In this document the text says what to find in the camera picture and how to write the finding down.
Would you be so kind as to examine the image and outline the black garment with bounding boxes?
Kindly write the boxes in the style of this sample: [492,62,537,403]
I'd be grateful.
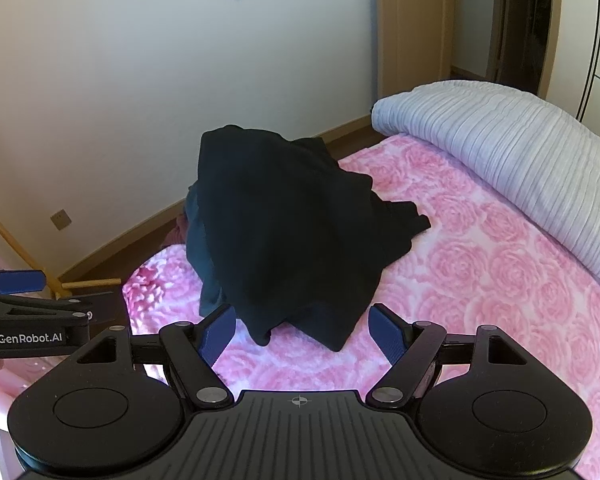
[195,126,430,351]

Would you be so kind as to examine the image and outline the dark blue garment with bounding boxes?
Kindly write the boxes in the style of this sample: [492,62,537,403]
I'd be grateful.
[184,183,226,316]

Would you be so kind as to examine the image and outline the pink rose bed blanket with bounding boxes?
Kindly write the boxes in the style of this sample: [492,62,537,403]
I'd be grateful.
[123,136,600,479]

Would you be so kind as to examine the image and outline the grey striped rolled duvet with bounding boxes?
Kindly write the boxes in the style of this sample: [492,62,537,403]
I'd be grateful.
[372,80,600,280]

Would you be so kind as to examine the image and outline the white wardrobe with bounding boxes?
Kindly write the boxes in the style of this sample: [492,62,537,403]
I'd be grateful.
[552,0,600,136]

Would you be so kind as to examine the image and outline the wooden door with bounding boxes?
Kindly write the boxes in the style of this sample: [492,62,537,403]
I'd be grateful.
[376,0,454,98]

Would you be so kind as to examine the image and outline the wooden bed frame rail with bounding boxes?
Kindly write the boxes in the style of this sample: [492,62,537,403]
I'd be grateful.
[0,220,122,299]

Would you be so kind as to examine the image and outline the low beige wall socket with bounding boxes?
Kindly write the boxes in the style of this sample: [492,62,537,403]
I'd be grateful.
[50,209,72,231]

